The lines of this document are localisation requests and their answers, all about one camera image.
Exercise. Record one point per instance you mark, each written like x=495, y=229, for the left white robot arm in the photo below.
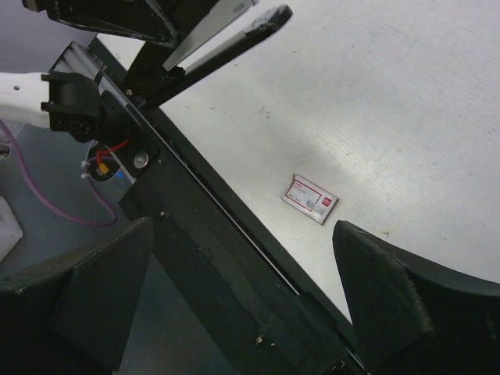
x=61, y=102

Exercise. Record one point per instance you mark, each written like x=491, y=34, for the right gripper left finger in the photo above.
x=72, y=314

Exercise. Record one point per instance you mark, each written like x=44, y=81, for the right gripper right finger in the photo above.
x=414, y=316

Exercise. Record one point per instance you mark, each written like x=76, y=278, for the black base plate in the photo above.
x=259, y=307

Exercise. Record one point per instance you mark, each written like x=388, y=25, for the black stapler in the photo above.
x=178, y=49

